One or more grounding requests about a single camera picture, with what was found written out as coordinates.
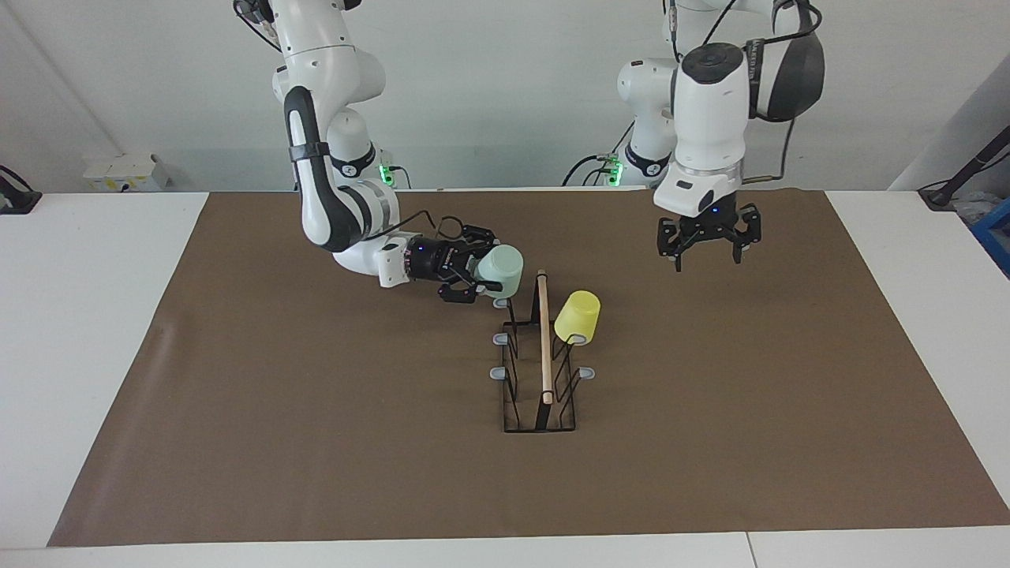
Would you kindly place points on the pale green plastic cup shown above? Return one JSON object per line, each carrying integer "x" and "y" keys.
{"x": 501, "y": 270}

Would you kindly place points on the black camera stand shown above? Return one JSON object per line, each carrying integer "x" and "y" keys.
{"x": 966, "y": 170}

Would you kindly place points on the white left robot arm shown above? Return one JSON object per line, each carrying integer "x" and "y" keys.
{"x": 710, "y": 118}

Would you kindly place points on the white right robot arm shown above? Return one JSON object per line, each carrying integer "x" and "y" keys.
{"x": 316, "y": 79}

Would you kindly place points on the white cardboard box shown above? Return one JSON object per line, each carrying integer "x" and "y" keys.
{"x": 126, "y": 170}

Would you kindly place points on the brown table mat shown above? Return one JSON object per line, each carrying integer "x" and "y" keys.
{"x": 316, "y": 442}

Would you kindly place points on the black table clamp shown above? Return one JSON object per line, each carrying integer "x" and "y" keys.
{"x": 20, "y": 201}

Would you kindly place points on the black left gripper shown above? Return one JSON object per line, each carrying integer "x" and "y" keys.
{"x": 706, "y": 223}

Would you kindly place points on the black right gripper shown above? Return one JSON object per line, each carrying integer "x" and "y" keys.
{"x": 430, "y": 260}

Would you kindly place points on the blue box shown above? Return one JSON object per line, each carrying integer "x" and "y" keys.
{"x": 996, "y": 237}

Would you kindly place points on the yellow plastic cup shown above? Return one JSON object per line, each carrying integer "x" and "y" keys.
{"x": 577, "y": 315}

